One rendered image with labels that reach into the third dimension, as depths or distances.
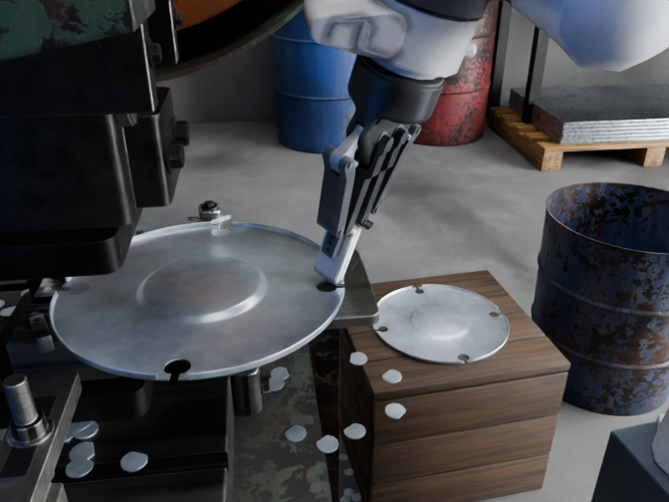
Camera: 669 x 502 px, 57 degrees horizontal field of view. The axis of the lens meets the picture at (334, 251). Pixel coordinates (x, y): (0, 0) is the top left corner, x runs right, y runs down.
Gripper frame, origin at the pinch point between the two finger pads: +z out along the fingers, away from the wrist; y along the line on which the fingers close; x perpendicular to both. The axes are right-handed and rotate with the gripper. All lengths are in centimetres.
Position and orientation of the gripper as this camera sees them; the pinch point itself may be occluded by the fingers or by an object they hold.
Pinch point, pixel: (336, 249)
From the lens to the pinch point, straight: 62.3
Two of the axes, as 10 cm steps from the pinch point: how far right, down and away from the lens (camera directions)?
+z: -2.6, 7.5, 6.1
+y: 5.8, -3.8, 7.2
